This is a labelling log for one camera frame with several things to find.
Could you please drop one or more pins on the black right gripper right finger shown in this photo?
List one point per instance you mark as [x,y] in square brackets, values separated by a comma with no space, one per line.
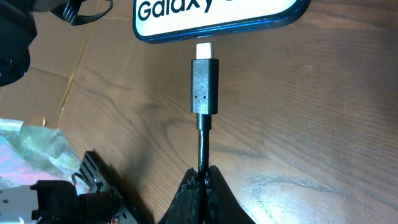
[221,205]

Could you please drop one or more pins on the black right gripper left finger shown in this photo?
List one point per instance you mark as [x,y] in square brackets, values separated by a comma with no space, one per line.
[185,207]

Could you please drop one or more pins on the blue Galaxy smartphone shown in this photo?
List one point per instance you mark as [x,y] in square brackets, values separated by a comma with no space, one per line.
[164,21]

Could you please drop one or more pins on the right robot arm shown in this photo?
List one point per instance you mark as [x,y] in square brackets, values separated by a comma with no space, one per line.
[57,201]

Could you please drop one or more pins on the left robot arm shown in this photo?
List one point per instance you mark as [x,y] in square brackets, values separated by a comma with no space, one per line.
[18,31]

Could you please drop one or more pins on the crinkled plastic bag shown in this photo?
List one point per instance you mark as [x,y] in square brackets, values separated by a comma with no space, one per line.
[32,153]

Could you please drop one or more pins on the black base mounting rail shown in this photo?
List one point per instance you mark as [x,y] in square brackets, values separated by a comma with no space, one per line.
[106,200]

